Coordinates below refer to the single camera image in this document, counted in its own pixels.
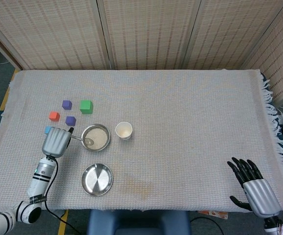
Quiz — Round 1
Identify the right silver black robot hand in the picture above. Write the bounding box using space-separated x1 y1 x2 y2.
227 157 282 218

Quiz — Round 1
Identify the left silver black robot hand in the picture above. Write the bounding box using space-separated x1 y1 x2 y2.
42 126 75 158

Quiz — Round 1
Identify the blue chair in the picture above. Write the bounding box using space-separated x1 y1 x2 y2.
87 210 191 235

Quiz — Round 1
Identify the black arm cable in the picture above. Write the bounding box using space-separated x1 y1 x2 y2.
44 156 88 235

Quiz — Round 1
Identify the white woven tablecloth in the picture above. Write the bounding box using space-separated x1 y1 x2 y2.
0 68 283 212

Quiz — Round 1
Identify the green cube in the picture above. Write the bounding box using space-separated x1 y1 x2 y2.
80 99 93 115

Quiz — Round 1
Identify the steel bowl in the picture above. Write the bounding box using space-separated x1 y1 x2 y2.
81 123 111 152

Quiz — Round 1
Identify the orange white package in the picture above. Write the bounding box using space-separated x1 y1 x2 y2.
197 210 229 220

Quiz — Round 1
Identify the metal spoon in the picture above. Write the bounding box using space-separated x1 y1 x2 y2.
70 135 95 145

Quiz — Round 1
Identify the woven folding screen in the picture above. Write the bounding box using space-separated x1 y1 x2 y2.
0 0 283 106

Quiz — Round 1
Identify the steel plate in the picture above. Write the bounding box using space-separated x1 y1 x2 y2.
81 163 114 197

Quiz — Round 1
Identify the white powder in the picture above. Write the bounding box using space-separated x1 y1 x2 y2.
85 128 107 148

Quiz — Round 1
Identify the white paper cup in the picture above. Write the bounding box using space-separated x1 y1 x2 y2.
115 121 133 141

